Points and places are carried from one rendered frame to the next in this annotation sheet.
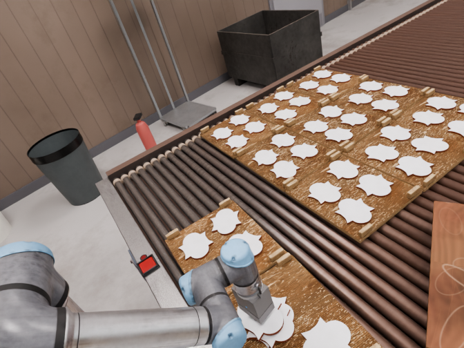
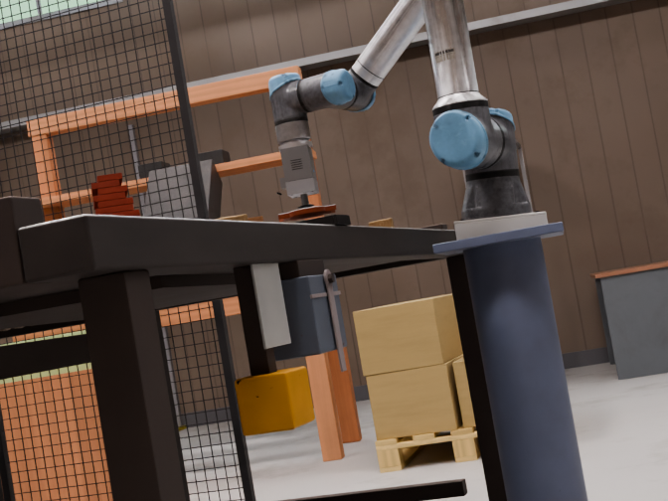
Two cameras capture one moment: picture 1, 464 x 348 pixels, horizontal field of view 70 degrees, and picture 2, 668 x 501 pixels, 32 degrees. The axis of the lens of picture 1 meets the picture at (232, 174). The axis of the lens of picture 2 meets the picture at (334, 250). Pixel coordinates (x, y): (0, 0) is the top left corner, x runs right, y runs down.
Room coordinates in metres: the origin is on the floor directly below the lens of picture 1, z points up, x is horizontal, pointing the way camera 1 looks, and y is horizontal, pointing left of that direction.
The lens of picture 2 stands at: (2.48, 1.77, 0.78)
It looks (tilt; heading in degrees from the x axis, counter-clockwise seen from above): 3 degrees up; 221
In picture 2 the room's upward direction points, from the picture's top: 10 degrees counter-clockwise
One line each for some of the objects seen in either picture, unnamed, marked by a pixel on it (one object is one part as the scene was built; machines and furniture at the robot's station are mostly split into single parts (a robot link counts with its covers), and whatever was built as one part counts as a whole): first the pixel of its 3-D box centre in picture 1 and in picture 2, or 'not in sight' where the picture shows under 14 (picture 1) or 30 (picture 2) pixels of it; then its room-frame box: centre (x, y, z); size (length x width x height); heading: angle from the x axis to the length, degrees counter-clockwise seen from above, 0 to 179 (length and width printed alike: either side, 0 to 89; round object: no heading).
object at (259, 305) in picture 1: (255, 293); (294, 170); (0.56, 0.04, 1.09); 0.10 x 0.09 x 0.16; 126
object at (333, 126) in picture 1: (333, 123); not in sight; (1.52, -0.61, 0.94); 0.41 x 0.35 x 0.04; 22
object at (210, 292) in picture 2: not in sight; (129, 301); (0.93, -0.14, 0.86); 1.20 x 0.57 x 0.02; 30
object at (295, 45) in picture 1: (270, 50); not in sight; (4.69, -1.06, 0.40); 1.16 x 0.96 x 0.80; 30
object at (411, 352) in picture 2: not in sight; (467, 367); (-2.28, -1.59, 0.37); 1.26 x 0.90 x 0.74; 23
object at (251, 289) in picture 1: (247, 280); (293, 134); (0.55, 0.05, 1.17); 0.08 x 0.08 x 0.05
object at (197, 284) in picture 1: (206, 286); (330, 90); (0.51, 0.14, 1.25); 0.11 x 0.11 x 0.08; 13
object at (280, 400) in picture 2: not in sight; (265, 346); (1.30, 0.60, 0.74); 0.09 x 0.08 x 0.24; 23
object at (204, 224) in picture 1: (221, 247); not in sight; (0.92, 0.13, 0.93); 0.41 x 0.35 x 0.02; 20
